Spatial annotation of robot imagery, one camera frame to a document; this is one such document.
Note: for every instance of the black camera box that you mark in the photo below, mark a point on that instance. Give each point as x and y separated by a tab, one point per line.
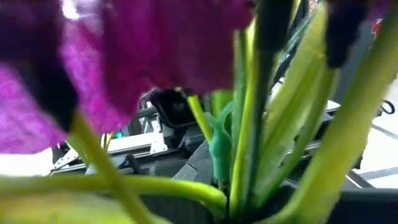
177	109

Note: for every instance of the purple artificial flower bunch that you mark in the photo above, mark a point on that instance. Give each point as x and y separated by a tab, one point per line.
155	46

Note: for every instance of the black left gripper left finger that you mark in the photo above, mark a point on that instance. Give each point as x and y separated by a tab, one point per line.
196	161

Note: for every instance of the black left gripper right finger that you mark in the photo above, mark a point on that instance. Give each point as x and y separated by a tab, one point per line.
367	208

